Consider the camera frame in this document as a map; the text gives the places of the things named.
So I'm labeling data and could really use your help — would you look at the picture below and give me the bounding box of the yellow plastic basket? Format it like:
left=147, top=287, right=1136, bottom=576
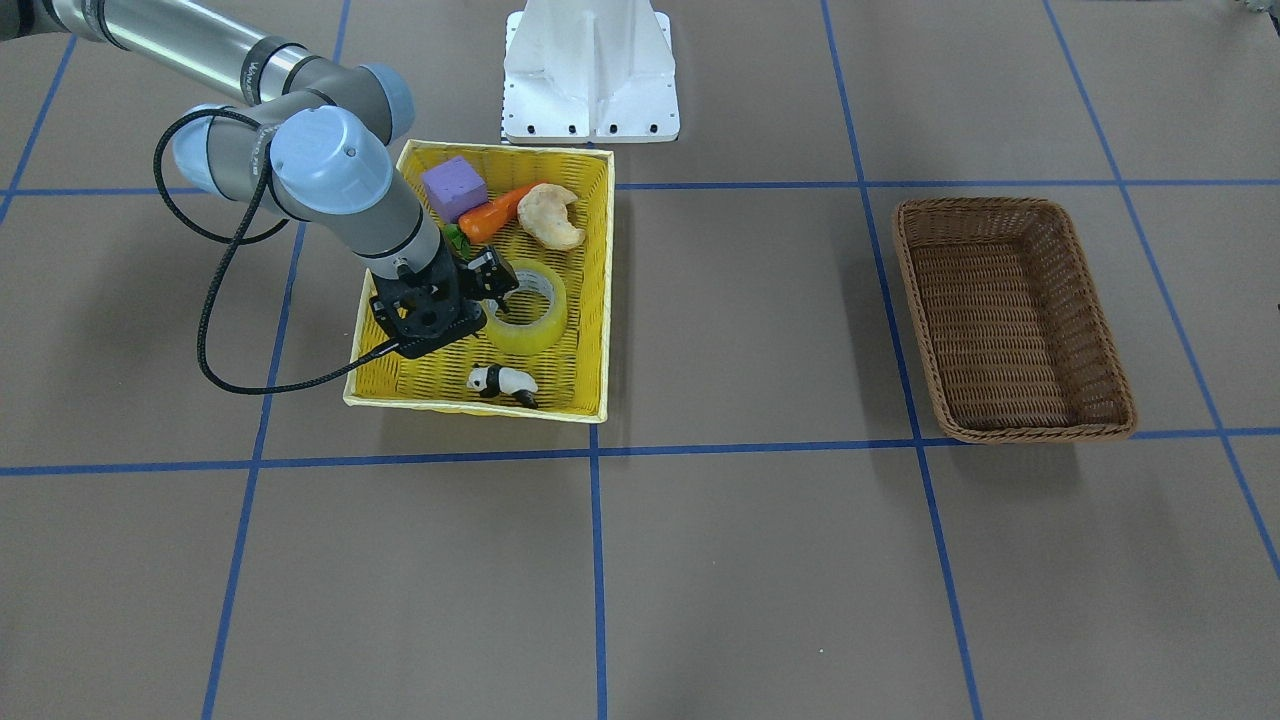
left=343, top=140, right=616, bottom=424

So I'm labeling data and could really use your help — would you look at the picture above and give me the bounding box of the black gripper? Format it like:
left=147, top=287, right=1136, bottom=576
left=369, top=241, right=520, bottom=359

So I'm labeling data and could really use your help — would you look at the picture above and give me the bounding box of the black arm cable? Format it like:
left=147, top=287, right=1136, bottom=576
left=154, top=108, right=401, bottom=397

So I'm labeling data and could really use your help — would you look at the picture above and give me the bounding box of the small dark bottle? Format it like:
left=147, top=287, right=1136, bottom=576
left=440, top=223, right=474, bottom=261

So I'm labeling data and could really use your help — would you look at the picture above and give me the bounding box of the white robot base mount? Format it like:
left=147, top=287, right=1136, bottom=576
left=500, top=1, right=681, bottom=145

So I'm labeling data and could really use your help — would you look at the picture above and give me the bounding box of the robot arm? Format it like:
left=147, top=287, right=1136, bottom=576
left=3, top=1, right=517, bottom=357

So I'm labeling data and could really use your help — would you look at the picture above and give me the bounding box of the yellow tape roll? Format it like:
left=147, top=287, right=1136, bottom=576
left=483, top=259, right=568, bottom=356

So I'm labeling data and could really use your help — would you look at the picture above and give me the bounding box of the orange toy carrot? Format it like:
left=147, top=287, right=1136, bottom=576
left=457, top=182, right=541, bottom=243

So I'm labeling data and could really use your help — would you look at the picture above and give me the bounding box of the purple foam cube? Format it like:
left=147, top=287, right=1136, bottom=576
left=419, top=156, right=489, bottom=224

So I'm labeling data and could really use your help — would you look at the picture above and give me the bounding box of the toy panda figure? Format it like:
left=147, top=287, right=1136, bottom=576
left=465, top=363, right=540, bottom=410

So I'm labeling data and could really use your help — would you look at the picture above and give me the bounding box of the brown wicker basket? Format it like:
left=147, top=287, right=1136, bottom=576
left=893, top=197, right=1138, bottom=445

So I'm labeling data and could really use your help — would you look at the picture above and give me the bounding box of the beige toy croissant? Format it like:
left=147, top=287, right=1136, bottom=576
left=517, top=183, right=586, bottom=251

